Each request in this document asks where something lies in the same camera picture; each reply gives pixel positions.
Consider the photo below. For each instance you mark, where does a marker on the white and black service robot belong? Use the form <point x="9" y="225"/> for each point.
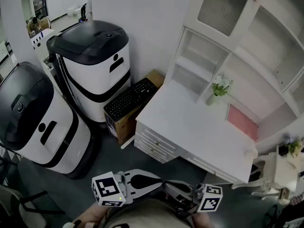
<point x="59" y="139"/>
<point x="95" y="70"/>

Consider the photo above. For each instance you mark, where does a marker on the flower plant in black pot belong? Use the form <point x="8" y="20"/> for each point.
<point x="294" y="146"/>

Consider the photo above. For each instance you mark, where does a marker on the white hutch shelf cabinet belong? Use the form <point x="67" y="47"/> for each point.
<point x="261" y="63"/>

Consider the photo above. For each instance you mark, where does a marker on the white cup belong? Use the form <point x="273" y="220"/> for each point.
<point x="251" y="153"/>

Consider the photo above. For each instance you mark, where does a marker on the person's right forearm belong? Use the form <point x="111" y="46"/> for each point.
<point x="202" y="220"/>

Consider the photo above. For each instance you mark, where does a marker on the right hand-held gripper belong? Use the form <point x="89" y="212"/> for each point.
<point x="211" y="198"/>

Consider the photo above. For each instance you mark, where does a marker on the white ornate dressing table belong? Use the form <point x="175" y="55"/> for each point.
<point x="282" y="172"/>

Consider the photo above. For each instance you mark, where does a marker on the white flowers in vase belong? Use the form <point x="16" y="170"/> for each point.
<point x="221" y="87"/>

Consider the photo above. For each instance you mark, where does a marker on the black keyboard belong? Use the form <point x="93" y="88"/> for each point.
<point x="130" y="98"/>

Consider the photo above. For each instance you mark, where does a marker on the black cushioned stool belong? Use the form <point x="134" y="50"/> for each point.
<point x="255" y="172"/>

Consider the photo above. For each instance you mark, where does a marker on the chair with black frame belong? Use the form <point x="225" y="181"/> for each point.
<point x="23" y="210"/>

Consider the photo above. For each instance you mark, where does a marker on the person's left forearm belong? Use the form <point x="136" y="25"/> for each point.
<point x="90" y="216"/>

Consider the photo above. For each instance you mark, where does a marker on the person's beige shirt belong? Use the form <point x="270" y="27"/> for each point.
<point x="147" y="215"/>

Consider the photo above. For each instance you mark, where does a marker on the pink mat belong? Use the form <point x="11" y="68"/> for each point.
<point x="242" y="122"/>

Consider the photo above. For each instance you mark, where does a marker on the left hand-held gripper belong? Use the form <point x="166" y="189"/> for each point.
<point x="105" y="186"/>

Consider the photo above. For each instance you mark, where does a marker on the brown cardboard box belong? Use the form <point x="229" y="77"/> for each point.
<point x="123" y="127"/>

